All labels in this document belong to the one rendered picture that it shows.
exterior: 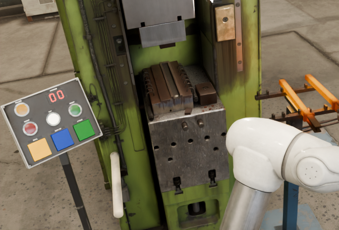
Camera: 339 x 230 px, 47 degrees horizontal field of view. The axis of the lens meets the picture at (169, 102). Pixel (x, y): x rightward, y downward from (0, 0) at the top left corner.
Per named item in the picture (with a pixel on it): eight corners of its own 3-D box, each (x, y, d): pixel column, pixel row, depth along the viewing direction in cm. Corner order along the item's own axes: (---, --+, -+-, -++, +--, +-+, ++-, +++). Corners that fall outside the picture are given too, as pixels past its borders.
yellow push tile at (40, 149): (52, 154, 163) (44, 137, 162) (34, 162, 159) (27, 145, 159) (51, 154, 164) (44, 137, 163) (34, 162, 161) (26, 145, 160)
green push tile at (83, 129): (95, 134, 171) (89, 118, 171) (79, 141, 168) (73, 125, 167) (94, 134, 173) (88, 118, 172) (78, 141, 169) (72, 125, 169)
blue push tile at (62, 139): (74, 143, 167) (66, 127, 166) (58, 151, 164) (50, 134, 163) (73, 144, 168) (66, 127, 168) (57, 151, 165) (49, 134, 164)
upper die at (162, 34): (186, 40, 174) (184, 19, 169) (142, 48, 172) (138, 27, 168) (171, 13, 210) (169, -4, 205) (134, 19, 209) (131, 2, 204)
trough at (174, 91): (182, 97, 188) (182, 95, 187) (171, 99, 188) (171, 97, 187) (168, 62, 224) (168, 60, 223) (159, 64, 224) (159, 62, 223)
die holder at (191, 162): (229, 178, 210) (225, 108, 188) (160, 192, 207) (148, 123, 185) (205, 123, 258) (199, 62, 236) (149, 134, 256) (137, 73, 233)
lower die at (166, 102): (193, 108, 192) (191, 93, 188) (154, 115, 190) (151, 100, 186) (178, 72, 228) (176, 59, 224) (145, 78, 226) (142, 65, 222)
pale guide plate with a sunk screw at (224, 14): (235, 39, 191) (233, 4, 182) (217, 42, 190) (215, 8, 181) (233, 37, 192) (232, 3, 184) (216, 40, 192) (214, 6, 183)
